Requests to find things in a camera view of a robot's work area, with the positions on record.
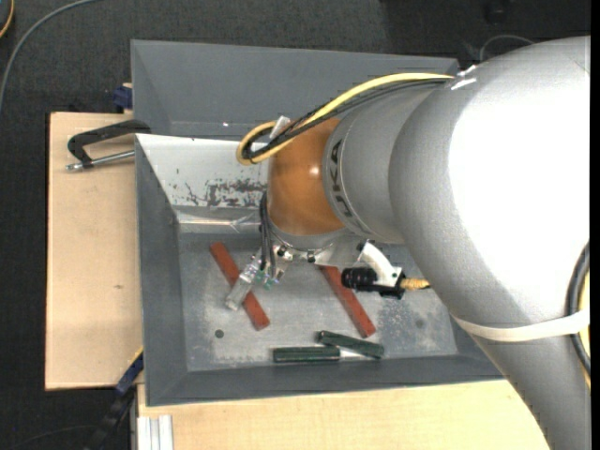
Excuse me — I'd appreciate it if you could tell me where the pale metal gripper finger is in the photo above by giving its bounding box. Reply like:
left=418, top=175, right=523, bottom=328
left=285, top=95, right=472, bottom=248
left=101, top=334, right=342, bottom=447
left=224, top=256, right=259, bottom=311

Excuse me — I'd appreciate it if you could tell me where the red-brown flat block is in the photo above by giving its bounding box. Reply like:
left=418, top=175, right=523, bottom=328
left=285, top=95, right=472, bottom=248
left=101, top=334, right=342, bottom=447
left=209, top=241, right=272, bottom=332
left=318, top=264, right=378, bottom=339

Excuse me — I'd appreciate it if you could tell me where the grey metal bin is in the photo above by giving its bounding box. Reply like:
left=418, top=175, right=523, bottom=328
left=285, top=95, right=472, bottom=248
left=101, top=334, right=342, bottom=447
left=129, top=38, right=512, bottom=407

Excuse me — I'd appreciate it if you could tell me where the dark green flat block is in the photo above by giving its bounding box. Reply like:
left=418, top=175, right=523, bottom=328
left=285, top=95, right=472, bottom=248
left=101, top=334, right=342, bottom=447
left=273, top=345, right=341, bottom=364
left=317, top=329, right=385, bottom=360

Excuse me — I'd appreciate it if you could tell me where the pale flat board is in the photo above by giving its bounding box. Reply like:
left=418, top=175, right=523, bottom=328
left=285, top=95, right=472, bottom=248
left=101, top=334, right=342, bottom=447
left=44, top=112, right=144, bottom=391

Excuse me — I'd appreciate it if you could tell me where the black cylinder on white bracket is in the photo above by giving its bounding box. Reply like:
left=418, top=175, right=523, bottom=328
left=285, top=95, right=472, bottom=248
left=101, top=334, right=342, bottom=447
left=340, top=240, right=431, bottom=300

